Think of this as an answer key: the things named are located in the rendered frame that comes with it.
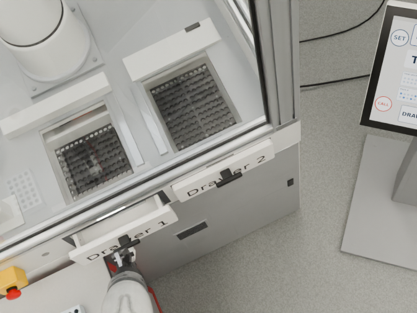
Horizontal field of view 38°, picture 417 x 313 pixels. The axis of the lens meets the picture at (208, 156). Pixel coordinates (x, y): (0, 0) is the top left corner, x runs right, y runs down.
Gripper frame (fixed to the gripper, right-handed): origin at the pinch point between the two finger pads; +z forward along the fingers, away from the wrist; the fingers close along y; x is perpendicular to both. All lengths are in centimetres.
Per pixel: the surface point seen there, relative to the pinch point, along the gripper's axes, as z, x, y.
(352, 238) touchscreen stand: 70, -67, -57
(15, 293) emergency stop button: 6.2, 31.8, 2.3
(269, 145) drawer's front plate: 6.4, -44.9, 8.1
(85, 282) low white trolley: 15.8, 17.2, -6.8
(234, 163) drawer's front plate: 6.7, -34.7, 7.9
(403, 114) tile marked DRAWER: -6, -76, 4
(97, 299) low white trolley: 12.5, 15.6, -11.5
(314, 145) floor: 97, -73, -24
